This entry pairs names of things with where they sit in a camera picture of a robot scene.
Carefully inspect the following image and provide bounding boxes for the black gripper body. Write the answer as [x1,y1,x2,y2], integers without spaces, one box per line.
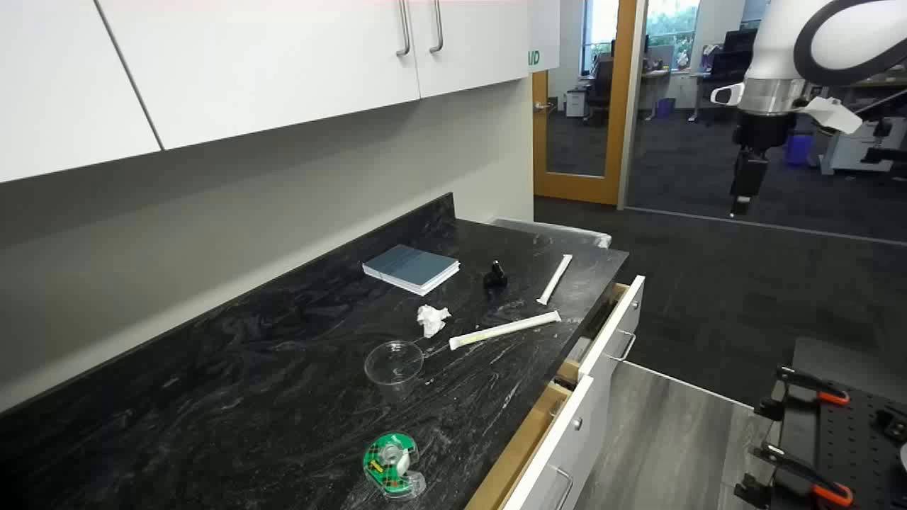
[731,114,796,190]

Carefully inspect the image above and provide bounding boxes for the white paper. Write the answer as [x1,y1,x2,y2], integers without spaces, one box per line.
[417,307,452,338]

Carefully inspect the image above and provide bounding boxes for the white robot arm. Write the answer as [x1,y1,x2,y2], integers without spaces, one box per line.
[713,0,907,219]

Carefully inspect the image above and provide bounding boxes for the short white tube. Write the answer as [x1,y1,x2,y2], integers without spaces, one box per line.
[536,256,572,307]

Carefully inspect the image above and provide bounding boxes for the long white tube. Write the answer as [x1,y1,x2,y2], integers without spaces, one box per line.
[449,312,561,350]

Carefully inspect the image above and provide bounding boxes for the small black clip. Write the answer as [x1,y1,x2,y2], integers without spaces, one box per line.
[485,261,507,292]

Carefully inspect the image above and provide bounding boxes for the white lower cabinets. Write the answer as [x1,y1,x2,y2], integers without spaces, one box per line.
[529,356,760,510]

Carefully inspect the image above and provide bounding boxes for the white cabinets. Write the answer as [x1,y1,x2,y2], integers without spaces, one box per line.
[0,0,561,183]
[529,356,760,510]

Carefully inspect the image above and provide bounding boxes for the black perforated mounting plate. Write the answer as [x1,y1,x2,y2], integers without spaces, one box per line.
[772,383,907,510]

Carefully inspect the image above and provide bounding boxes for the blue-grey book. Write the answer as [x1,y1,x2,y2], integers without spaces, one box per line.
[364,243,459,297]

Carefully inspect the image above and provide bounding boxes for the open white drawer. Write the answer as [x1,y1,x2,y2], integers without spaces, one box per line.
[468,274,648,510]

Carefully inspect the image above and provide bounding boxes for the clear round glass dish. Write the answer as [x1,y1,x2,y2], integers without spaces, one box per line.
[364,339,445,387]

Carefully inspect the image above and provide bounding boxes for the white upper cabinets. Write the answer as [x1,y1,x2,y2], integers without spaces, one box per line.
[0,0,561,183]

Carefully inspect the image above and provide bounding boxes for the wooden door frame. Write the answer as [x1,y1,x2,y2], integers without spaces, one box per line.
[531,0,643,207]

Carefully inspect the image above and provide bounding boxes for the orange-handled clamp upper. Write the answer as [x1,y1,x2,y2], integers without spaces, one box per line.
[758,366,852,423]

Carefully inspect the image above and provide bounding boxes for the orange-handled clamp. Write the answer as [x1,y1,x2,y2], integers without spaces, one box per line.
[758,366,852,423]
[734,441,857,510]

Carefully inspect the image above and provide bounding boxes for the orange-handled clamp lower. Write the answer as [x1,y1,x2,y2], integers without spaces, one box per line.
[734,441,857,510]

